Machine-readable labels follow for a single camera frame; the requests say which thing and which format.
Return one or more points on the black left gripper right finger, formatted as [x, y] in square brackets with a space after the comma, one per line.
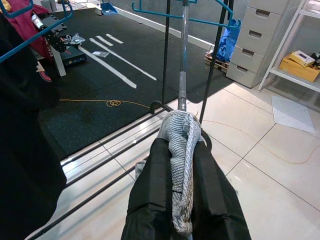
[215, 205]

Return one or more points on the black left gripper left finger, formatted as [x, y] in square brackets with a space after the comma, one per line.
[150, 200]

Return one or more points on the light blue denim garment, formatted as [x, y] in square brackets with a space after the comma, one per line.
[180, 155]

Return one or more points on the blue plastic hanger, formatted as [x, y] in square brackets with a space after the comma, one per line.
[25, 11]
[191, 1]
[212, 22]
[32, 41]

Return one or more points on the white paper sheet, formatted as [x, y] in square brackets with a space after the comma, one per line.
[292, 112]

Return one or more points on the long white tape strip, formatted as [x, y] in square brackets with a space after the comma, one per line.
[125, 60]
[110, 68]

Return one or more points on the wooden pallet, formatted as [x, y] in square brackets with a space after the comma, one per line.
[216, 61]

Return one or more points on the black printed t-shirt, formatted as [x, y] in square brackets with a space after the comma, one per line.
[20, 125]

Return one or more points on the white metal shelf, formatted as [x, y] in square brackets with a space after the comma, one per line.
[295, 78]

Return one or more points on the black metal clothes rack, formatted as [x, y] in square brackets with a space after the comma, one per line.
[165, 50]

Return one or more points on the small clear plastic bag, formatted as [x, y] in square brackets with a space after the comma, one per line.
[100, 53]

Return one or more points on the blue tool case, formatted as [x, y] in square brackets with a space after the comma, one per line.
[73, 56]

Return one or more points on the blue plastic bag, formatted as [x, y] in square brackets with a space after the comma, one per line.
[226, 42]

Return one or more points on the yellow cardboard box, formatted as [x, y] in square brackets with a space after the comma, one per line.
[297, 63]

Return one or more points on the short white tape strip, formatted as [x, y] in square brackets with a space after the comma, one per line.
[105, 41]
[114, 38]

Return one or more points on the white drawer cabinet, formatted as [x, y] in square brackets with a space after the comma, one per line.
[255, 37]

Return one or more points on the crumpled clear plastic wrap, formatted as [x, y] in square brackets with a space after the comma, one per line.
[75, 40]

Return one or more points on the black machine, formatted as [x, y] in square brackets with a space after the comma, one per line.
[55, 42]

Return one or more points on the red shirt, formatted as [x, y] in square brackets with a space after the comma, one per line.
[40, 47]

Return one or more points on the blue dustpan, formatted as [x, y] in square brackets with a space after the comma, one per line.
[108, 7]

